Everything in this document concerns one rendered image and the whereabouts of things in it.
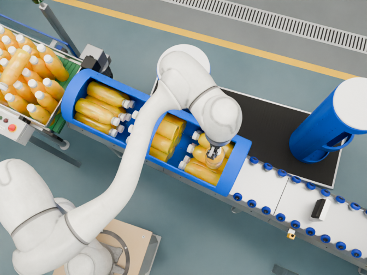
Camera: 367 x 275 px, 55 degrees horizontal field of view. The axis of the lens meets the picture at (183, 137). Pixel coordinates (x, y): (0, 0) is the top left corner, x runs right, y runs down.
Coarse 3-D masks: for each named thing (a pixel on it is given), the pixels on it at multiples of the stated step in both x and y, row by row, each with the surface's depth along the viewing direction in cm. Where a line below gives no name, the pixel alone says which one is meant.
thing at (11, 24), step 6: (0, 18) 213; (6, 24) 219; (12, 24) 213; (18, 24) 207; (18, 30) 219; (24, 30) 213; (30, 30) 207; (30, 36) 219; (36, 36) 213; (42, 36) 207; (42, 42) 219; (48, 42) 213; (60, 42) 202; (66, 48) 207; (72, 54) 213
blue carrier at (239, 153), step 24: (96, 72) 172; (72, 96) 161; (144, 96) 164; (72, 120) 168; (192, 120) 159; (120, 144) 165; (240, 144) 154; (168, 168) 162; (240, 168) 149; (216, 192) 160
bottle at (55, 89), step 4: (52, 80) 180; (52, 84) 179; (56, 84) 181; (48, 88) 179; (52, 88) 179; (56, 88) 181; (60, 88) 184; (48, 92) 181; (52, 92) 181; (56, 92) 182; (60, 92) 185; (52, 96) 186; (56, 96) 186; (60, 96) 187
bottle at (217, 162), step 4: (208, 148) 133; (220, 156) 131; (208, 160) 135; (212, 160) 133; (216, 160) 132; (220, 160) 133; (208, 164) 142; (212, 164) 138; (216, 164) 138; (220, 164) 142; (212, 168) 146; (216, 168) 146
